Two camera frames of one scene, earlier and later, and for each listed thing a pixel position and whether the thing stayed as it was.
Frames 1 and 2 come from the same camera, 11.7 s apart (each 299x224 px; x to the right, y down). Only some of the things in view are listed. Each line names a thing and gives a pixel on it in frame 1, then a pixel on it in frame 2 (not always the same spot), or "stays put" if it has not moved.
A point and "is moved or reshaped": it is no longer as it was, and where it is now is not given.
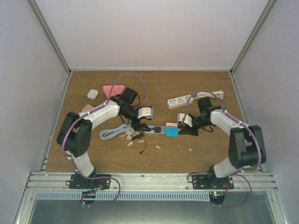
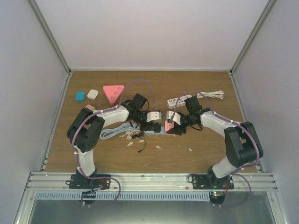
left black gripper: [138, 127] → [151, 125]
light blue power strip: [152, 128] stays put
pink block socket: [171, 124] stays put
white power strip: [179, 101] stays put
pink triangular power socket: [117, 89] stays put
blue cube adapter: [172, 131] is moved or reshaped
